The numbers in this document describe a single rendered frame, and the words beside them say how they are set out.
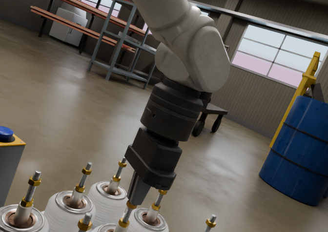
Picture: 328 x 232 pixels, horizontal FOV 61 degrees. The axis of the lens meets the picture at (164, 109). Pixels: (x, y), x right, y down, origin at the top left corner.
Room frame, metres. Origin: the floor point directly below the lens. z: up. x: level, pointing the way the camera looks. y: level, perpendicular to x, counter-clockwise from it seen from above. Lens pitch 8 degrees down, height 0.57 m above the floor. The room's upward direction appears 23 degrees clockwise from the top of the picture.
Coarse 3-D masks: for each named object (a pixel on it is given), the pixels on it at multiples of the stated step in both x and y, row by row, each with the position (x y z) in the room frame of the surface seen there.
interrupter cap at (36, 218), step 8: (8, 208) 0.43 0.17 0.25; (16, 208) 0.43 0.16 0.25; (32, 208) 0.45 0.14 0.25; (0, 216) 0.40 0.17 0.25; (8, 216) 0.41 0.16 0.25; (32, 216) 0.43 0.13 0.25; (40, 216) 0.44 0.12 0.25; (0, 224) 0.38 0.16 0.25; (8, 224) 0.39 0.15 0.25; (16, 224) 0.40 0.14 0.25; (24, 224) 0.41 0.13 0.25; (32, 224) 0.41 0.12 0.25; (40, 224) 0.42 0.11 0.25
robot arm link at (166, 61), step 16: (160, 48) 0.48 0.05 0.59; (160, 64) 0.48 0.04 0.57; (176, 64) 0.45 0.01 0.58; (176, 80) 0.44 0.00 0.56; (160, 96) 0.43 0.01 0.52; (176, 96) 0.43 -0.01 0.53; (192, 96) 0.44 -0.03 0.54; (208, 96) 0.49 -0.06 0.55; (176, 112) 0.43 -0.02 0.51; (192, 112) 0.44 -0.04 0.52
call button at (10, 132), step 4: (0, 128) 0.53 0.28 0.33; (4, 128) 0.54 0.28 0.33; (8, 128) 0.55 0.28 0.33; (0, 132) 0.52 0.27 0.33; (4, 132) 0.52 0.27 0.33; (8, 132) 0.53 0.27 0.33; (12, 132) 0.54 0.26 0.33; (0, 136) 0.51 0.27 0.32; (4, 136) 0.52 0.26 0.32; (8, 136) 0.52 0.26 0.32
